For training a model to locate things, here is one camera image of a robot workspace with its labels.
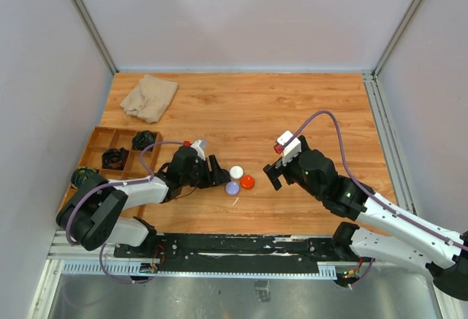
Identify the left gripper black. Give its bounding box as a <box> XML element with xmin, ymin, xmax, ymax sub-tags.
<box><xmin>181</xmin><ymin>154</ymin><xmax>231</xmax><ymax>189</ymax></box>

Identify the white round charging case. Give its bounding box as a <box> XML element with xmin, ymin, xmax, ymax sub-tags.
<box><xmin>229</xmin><ymin>165</ymin><xmax>244</xmax><ymax>180</ymax></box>

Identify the purple round charging case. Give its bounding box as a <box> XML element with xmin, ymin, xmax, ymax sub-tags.
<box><xmin>224</xmin><ymin>181</ymin><xmax>241</xmax><ymax>196</ymax></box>

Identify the orange round charging case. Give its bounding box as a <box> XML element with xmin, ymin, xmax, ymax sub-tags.
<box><xmin>239</xmin><ymin>175</ymin><xmax>255</xmax><ymax>189</ymax></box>

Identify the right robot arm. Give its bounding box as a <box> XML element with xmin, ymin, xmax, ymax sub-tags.
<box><xmin>263</xmin><ymin>148</ymin><xmax>467</xmax><ymax>301</ymax></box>

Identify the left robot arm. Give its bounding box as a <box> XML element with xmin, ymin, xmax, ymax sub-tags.
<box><xmin>56</xmin><ymin>140</ymin><xmax>231</xmax><ymax>258</ymax></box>

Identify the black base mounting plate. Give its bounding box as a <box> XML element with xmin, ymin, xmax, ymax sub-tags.
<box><xmin>113</xmin><ymin>233</ymin><xmax>359</xmax><ymax>275</ymax></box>

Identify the beige folded cloth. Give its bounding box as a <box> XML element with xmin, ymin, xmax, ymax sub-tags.
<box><xmin>120</xmin><ymin>75</ymin><xmax>178</xmax><ymax>124</ymax></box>

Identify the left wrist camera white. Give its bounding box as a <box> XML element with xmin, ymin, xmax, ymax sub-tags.
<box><xmin>190</xmin><ymin>139</ymin><xmax>207</xmax><ymax>160</ymax></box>

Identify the black coiled strap upper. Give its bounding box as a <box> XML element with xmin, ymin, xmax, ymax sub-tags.
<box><xmin>132</xmin><ymin>130</ymin><xmax>159</xmax><ymax>151</ymax></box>

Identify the black coiled strap middle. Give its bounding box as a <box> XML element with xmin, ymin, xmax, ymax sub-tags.
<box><xmin>101</xmin><ymin>146</ymin><xmax>129</xmax><ymax>170</ymax></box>

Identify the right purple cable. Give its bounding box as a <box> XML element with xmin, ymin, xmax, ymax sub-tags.
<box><xmin>273</xmin><ymin>110</ymin><xmax>468</xmax><ymax>287</ymax></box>

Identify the black yellow coiled strap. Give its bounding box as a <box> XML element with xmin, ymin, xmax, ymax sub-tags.
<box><xmin>71</xmin><ymin>167</ymin><xmax>98</xmax><ymax>189</ymax></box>

